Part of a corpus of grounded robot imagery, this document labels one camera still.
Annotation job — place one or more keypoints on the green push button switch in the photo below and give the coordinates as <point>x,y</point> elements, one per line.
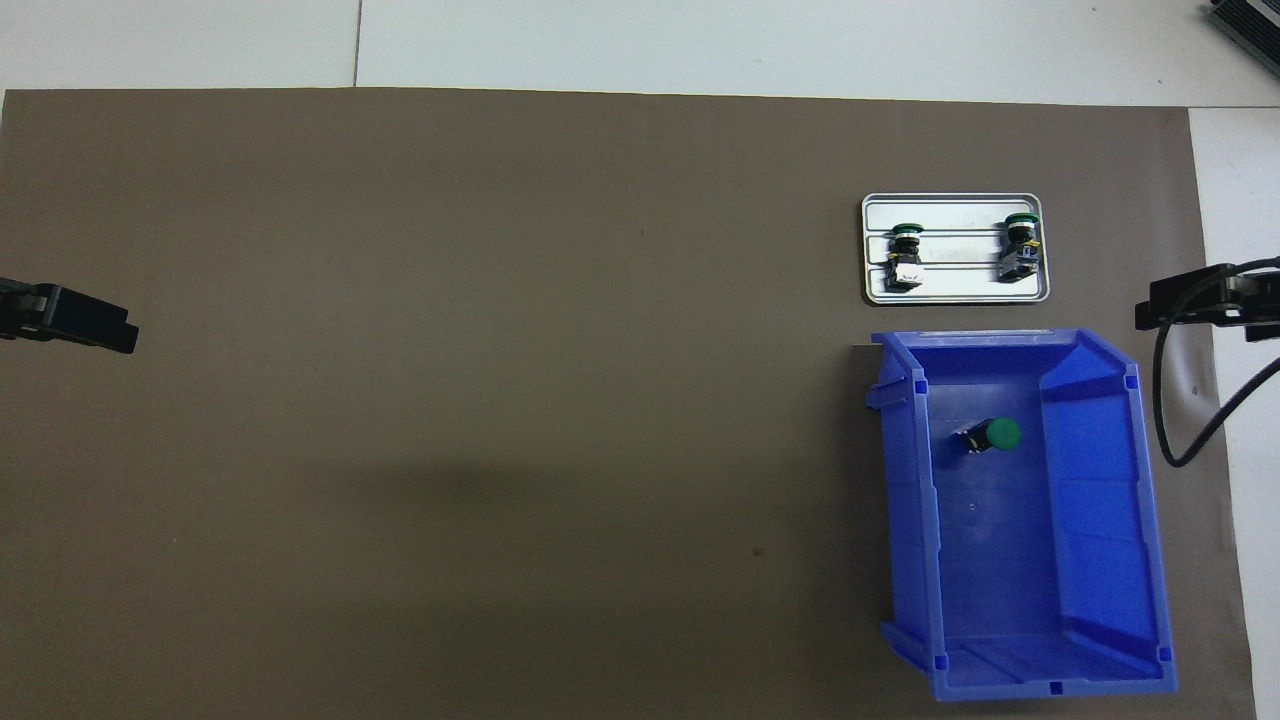
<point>906,260</point>
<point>1000,434</point>
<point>1020,250</point>

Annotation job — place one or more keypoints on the grey metal tray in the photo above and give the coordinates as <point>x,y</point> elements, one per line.
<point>955,290</point>

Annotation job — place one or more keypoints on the blue plastic storage bin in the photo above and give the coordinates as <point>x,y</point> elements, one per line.
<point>1100,520</point>

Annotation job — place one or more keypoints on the grey ribbed device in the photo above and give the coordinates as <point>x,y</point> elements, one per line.
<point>1250,25</point>

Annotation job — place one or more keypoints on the brown table mat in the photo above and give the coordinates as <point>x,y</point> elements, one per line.
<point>400,550</point>

